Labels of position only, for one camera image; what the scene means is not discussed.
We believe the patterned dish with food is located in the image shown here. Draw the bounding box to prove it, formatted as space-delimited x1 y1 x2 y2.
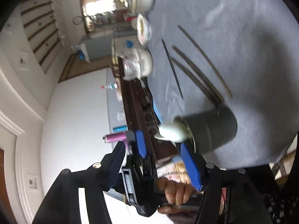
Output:
137 13 152 46

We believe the clear plastic water bottle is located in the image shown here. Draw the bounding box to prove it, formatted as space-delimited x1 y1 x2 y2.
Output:
101 82 119 90

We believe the purple thermos bottle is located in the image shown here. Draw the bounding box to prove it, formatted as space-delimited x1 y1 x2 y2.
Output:
102 132 127 143

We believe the dark wooden sideboard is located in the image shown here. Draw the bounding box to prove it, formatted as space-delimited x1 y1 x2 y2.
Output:
111 58 178 163

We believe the dark chopstick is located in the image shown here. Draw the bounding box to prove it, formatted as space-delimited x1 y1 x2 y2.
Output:
161 39 184 99
177 24 233 99
172 45 224 104
171 57 221 106

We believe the white bowl with plastic bag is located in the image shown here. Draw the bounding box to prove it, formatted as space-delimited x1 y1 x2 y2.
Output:
123 48 153 81

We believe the person's left hand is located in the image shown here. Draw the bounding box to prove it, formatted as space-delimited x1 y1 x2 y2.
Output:
156 178 195 214

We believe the grey refrigerator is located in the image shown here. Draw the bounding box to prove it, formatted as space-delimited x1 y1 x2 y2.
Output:
79 31 138 61

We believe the white cardboard box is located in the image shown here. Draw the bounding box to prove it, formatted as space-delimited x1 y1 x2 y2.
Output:
112 35 143 65

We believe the white ceramic spoon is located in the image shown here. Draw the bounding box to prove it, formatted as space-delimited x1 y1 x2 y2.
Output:
154 122 192 143

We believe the teal water bottle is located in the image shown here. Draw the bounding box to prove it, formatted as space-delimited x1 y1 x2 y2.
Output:
112 125 128 133

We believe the grey tablecloth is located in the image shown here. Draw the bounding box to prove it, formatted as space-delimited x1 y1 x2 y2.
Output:
148 0 298 169

